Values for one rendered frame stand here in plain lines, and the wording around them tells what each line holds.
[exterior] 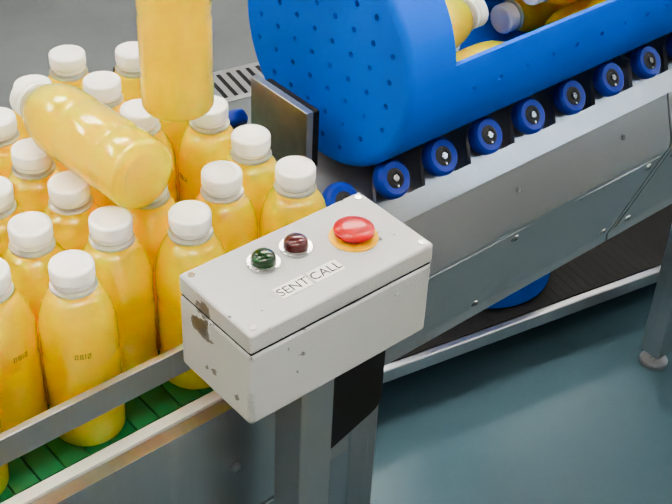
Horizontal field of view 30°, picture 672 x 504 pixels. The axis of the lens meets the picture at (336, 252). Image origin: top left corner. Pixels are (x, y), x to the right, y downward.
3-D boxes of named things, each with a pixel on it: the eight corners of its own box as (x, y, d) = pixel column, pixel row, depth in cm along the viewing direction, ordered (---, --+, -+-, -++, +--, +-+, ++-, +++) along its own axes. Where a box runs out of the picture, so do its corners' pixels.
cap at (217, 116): (214, 105, 130) (214, 90, 129) (235, 121, 128) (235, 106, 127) (182, 116, 128) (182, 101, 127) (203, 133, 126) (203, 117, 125)
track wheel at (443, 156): (452, 130, 145) (441, 133, 146) (424, 143, 142) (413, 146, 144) (466, 167, 145) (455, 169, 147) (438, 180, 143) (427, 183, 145)
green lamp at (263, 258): (281, 265, 106) (281, 253, 105) (260, 275, 105) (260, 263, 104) (265, 252, 107) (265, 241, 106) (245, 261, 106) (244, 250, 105)
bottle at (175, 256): (162, 395, 121) (153, 251, 110) (160, 347, 127) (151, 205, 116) (233, 390, 122) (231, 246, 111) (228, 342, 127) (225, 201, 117)
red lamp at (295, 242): (313, 249, 108) (314, 238, 107) (293, 259, 106) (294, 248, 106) (297, 237, 109) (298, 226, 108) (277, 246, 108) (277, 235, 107)
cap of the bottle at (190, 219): (169, 241, 112) (168, 225, 111) (167, 216, 115) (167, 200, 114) (213, 239, 112) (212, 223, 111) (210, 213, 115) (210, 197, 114)
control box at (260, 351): (425, 330, 115) (434, 240, 109) (250, 427, 104) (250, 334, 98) (353, 275, 121) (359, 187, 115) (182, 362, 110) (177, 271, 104)
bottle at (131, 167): (131, 134, 107) (19, 60, 117) (101, 206, 109) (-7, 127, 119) (187, 148, 113) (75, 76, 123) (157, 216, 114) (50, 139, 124)
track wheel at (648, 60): (656, 38, 164) (645, 42, 166) (634, 48, 162) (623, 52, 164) (668, 71, 165) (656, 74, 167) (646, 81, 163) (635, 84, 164)
